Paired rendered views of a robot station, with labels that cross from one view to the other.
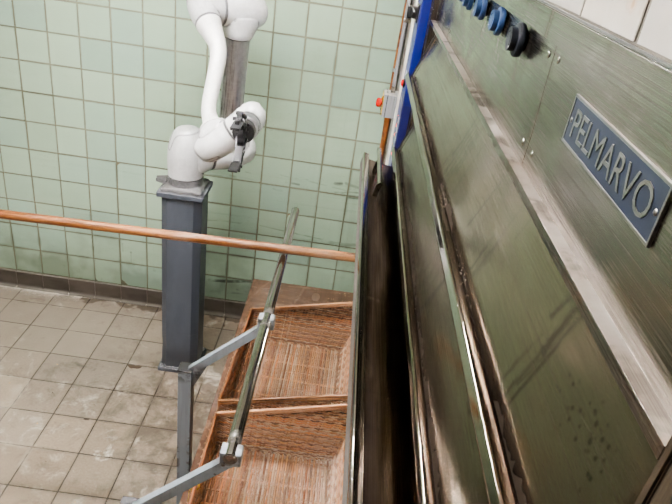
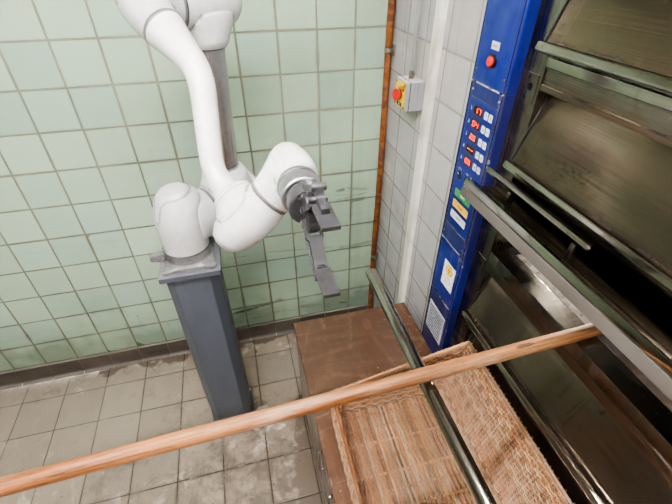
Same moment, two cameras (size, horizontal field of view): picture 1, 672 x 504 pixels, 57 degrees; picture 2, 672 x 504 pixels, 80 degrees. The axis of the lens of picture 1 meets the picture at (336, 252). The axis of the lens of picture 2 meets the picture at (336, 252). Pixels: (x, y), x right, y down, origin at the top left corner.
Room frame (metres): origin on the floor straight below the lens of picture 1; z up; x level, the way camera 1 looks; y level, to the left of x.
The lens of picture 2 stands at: (1.30, 0.47, 1.89)
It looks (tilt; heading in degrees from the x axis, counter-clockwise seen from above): 38 degrees down; 347
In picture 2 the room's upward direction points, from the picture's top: straight up
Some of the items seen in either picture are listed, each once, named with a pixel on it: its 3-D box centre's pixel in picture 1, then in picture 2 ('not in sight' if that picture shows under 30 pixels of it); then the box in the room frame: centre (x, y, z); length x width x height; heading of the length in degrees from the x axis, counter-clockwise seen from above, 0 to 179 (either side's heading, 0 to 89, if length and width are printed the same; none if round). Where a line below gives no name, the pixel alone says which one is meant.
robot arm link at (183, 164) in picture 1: (188, 151); (182, 216); (2.52, 0.70, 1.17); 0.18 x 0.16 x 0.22; 127
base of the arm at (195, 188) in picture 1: (181, 180); (182, 251); (2.51, 0.73, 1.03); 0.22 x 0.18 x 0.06; 92
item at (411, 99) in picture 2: (390, 104); (408, 93); (2.69, -0.14, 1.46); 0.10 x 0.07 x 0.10; 1
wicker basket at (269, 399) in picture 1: (299, 362); (431, 458); (1.77, 0.07, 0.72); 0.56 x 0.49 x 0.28; 0
